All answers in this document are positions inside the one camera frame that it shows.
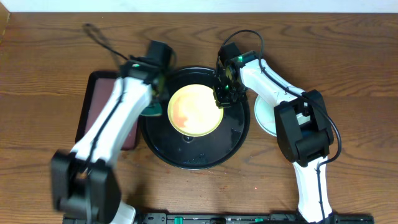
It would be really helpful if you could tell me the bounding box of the yellow plate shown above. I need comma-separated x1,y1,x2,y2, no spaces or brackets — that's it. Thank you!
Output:
167,84,224,137

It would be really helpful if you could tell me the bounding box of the round black serving tray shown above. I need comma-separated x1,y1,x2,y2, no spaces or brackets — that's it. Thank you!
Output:
139,67,250,170

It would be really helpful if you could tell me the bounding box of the rectangular black brown tray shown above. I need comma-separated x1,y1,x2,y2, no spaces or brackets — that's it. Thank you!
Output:
75,71,140,151

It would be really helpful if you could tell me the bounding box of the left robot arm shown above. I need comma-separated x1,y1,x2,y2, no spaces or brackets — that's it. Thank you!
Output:
50,58,169,223

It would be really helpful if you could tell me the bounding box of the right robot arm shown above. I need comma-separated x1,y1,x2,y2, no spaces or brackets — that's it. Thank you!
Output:
213,50,334,223

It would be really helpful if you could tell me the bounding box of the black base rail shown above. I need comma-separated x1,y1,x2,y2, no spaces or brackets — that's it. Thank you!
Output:
133,213,374,224

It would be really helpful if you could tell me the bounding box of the green sponge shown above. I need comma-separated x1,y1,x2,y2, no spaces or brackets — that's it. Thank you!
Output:
141,103,162,116

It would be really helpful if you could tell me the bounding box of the mint green plate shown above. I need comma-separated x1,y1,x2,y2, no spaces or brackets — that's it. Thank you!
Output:
254,96,277,137

